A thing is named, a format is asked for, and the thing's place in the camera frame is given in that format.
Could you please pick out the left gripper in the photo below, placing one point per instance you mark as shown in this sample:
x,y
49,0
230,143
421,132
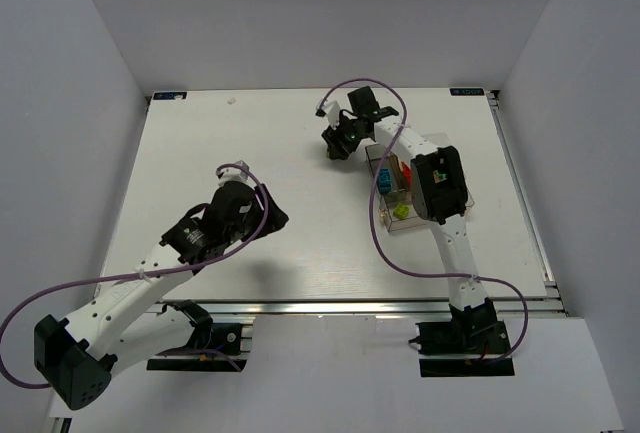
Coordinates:
x,y
270,215

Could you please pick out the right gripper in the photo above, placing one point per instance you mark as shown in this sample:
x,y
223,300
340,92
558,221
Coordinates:
x,y
338,142

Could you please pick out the long teal lego brick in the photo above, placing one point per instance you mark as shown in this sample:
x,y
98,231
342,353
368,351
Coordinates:
x,y
384,181

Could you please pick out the red arched lego brick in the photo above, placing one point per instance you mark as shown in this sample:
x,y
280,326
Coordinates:
x,y
406,172

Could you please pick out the lime square lego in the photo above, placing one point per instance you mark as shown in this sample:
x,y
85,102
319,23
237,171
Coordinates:
x,y
401,211

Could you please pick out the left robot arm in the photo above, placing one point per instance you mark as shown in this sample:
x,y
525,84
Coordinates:
x,y
80,354

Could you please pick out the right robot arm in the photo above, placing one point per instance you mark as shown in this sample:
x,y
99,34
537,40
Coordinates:
x,y
439,196

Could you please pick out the smoky grey plastic tray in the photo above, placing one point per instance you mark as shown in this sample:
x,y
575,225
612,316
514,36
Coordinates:
x,y
375,161

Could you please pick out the clear plastic base box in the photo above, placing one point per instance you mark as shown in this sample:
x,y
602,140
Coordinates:
x,y
386,205

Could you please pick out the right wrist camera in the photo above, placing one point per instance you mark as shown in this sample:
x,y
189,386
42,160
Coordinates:
x,y
331,111

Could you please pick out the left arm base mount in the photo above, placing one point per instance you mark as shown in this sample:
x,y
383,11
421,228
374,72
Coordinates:
x,y
212,347

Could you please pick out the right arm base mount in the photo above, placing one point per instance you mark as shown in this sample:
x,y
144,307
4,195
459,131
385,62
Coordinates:
x,y
445,353

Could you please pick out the aluminium table frame rail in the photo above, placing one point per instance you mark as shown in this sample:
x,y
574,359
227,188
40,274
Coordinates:
x,y
502,306

